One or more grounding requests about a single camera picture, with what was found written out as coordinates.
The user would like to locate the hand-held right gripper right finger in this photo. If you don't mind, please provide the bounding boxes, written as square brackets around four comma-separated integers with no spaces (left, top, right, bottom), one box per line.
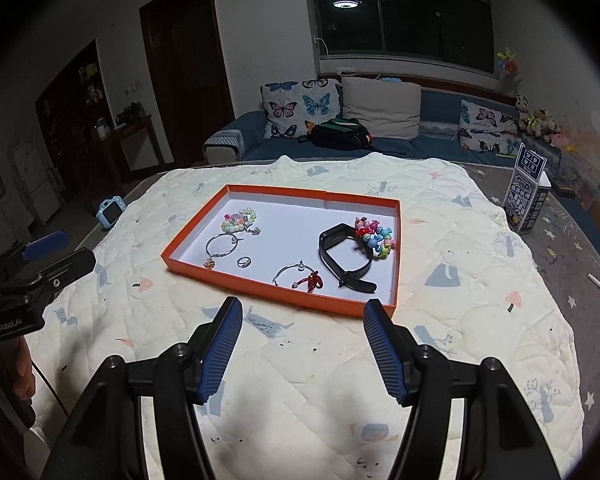
[362,299,563,480]

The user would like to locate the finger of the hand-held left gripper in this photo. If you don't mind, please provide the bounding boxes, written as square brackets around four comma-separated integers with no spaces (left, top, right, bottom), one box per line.
[0,247,97,313]

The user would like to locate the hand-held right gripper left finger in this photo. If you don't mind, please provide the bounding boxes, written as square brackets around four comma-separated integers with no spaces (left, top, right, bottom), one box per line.
[40,296,244,480]

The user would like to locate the silver bangle with clover charm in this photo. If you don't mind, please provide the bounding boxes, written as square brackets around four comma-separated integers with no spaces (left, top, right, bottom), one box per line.
[203,232,243,270]

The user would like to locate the silver bangle with red charm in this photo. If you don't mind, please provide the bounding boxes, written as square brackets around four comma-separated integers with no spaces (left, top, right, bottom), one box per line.
[272,259,326,295]

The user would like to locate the colourful figure bead bracelet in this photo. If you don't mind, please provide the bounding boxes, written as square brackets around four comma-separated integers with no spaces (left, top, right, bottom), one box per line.
[352,216,397,261]

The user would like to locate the pastel bead bracelet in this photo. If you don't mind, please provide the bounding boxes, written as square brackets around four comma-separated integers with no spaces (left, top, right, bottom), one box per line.
[221,207,262,236]

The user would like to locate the orange cardboard tray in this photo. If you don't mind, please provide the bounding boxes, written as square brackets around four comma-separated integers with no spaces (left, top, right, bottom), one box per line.
[161,184,401,318]

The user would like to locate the person's left hand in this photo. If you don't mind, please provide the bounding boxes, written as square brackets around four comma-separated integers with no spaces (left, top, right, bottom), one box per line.
[0,340,37,403]

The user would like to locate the blue plastic object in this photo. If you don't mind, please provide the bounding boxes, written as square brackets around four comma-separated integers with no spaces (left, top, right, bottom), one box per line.
[22,230,67,262]

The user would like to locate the cream quilted blanket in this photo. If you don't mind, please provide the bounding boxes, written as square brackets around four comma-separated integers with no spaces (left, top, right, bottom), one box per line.
[22,152,586,480]

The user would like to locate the white refrigerator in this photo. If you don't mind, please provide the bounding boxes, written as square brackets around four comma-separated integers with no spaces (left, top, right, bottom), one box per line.
[10,137,63,226]

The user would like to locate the black smart band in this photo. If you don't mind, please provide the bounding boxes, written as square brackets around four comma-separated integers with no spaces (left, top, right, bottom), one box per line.
[318,223,378,293]

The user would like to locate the wooden side table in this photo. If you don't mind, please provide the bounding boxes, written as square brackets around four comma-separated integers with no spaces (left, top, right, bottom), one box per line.
[92,115,166,186]

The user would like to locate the dark shelf cabinet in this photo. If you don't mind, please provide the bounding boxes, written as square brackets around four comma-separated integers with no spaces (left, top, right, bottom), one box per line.
[35,40,116,196]

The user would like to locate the blue and white printed box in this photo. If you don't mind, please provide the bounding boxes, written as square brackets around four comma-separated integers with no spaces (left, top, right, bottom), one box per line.
[502,142,552,236]

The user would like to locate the dark brown door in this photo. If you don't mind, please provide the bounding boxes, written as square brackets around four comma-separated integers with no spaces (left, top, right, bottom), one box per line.
[140,0,237,166]

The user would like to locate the black backpack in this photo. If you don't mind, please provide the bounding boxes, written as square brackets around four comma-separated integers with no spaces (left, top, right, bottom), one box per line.
[307,117,373,152]

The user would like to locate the beige pillow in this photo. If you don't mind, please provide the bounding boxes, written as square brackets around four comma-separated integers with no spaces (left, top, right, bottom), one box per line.
[341,76,423,142]

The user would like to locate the small butterfly print pillow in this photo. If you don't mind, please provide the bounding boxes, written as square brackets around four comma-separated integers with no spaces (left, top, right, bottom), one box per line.
[458,99,521,156]

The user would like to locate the blue sofa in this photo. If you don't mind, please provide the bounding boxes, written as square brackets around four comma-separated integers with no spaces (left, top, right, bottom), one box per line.
[203,77,600,201]

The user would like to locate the large butterfly print pillow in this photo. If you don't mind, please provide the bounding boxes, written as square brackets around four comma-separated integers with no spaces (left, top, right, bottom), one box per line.
[260,78,343,141]

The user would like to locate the row of plush toys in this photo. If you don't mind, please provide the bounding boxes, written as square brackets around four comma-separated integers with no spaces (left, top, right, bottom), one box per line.
[514,92,578,153]

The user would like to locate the colourful toy flower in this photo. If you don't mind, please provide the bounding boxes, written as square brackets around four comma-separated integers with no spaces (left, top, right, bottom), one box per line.
[496,47,523,81]

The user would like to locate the dark window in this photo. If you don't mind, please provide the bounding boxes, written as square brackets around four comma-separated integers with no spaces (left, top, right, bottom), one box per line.
[307,0,496,78]

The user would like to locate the light blue toy camera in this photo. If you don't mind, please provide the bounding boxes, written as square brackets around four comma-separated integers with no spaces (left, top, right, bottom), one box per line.
[96,196,127,231]

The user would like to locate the black cable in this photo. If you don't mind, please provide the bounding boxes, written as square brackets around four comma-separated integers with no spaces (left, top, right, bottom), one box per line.
[30,357,71,418]

